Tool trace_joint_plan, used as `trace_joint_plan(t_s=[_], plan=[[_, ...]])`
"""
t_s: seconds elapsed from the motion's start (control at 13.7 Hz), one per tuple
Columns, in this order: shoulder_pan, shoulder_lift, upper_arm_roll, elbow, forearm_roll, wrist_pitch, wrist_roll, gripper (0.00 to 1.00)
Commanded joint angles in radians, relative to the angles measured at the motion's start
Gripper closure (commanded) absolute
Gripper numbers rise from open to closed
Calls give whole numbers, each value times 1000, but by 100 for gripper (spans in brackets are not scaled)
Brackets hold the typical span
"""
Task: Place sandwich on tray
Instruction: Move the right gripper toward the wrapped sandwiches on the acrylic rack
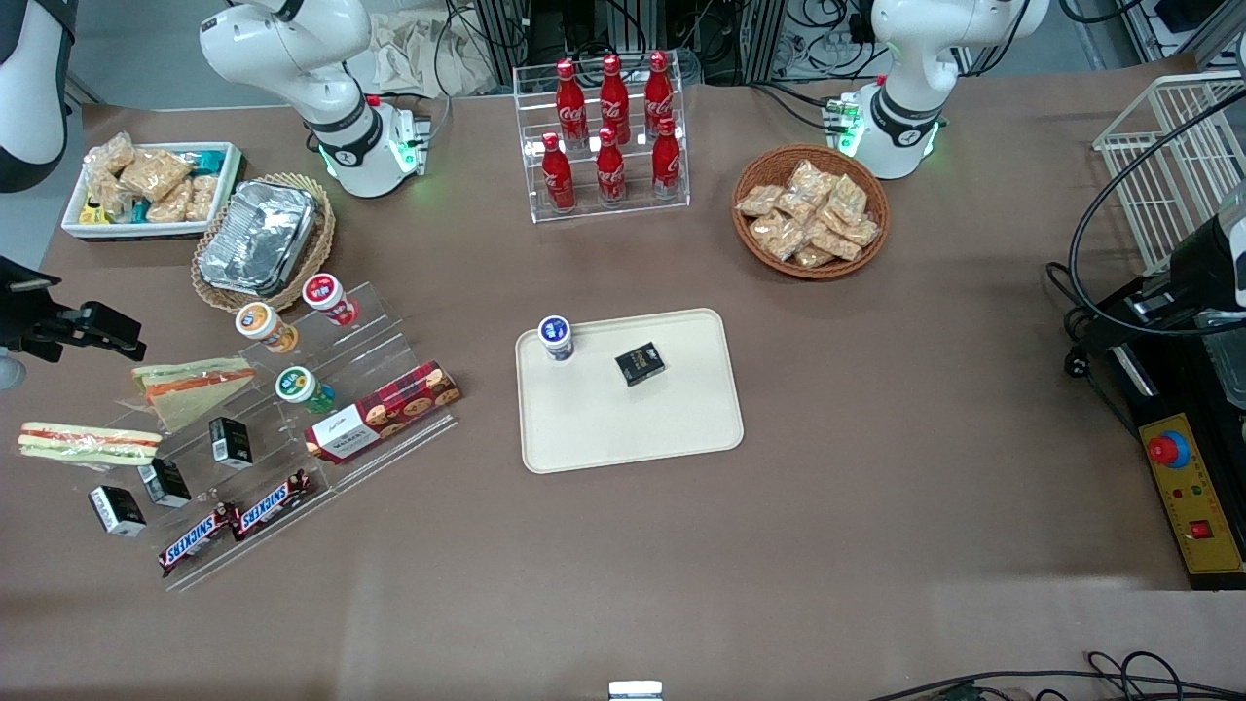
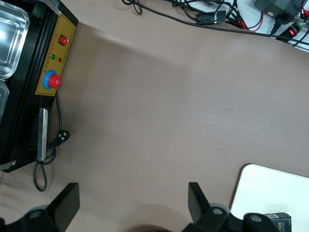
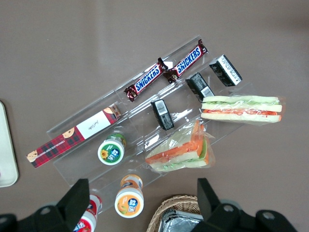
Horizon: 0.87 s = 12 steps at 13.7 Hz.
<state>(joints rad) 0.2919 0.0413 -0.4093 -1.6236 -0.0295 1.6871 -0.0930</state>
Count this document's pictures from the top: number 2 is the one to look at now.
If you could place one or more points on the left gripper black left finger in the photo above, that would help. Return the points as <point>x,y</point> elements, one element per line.
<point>65,207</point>

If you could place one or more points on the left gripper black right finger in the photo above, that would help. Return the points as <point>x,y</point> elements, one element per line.
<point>199,205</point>

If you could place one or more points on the cream plastic tray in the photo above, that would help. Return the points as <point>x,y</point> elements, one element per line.
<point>265,188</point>

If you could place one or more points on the steel food tray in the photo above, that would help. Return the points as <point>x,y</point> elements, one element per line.
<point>12,41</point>

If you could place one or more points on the black box gold print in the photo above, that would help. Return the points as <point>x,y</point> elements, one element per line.
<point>280,223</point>

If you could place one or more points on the black conveyor machine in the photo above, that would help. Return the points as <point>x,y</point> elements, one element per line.
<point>26,96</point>

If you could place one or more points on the clear plastic container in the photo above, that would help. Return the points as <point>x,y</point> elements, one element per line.
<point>3,99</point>

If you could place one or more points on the red emergency stop button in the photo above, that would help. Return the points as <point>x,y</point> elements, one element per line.
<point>53,81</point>

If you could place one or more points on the black power plug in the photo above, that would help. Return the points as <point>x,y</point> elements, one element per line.
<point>277,24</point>

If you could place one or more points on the module with red display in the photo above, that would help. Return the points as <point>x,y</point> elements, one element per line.
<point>293,31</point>

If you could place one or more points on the black power supply box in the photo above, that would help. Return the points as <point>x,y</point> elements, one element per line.
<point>277,6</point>

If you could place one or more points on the red rocker switch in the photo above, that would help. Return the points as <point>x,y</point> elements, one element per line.
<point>64,40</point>

